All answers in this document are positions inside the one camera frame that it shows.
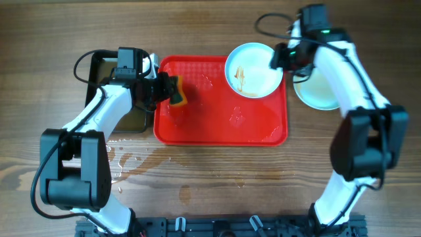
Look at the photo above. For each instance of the red plastic tray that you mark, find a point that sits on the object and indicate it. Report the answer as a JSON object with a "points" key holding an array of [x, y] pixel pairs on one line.
{"points": [[214, 113]]}

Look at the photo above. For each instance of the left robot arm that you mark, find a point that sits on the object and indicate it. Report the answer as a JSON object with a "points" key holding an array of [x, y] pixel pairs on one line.
{"points": [[74, 173]]}

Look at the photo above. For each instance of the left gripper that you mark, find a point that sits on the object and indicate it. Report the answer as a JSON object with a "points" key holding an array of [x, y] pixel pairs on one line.
{"points": [[161, 78]]}

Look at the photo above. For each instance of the orange green sponge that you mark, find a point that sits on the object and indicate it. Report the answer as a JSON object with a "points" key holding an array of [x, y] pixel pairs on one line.
{"points": [[177, 97]]}

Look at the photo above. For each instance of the black mounting rail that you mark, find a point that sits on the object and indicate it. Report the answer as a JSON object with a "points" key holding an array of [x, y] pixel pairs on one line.
{"points": [[292, 225]]}

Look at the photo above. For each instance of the black water tray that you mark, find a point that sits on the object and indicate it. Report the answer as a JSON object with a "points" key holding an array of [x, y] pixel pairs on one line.
{"points": [[136, 121]]}

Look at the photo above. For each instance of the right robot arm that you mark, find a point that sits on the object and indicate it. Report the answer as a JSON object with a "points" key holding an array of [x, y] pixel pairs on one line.
{"points": [[369, 139]]}

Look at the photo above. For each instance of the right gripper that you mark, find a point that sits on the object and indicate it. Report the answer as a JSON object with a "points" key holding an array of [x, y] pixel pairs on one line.
{"points": [[280, 60]]}

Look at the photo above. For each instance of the white plate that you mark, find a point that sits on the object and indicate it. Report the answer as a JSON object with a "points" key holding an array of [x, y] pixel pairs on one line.
{"points": [[247, 70], [315, 91]]}

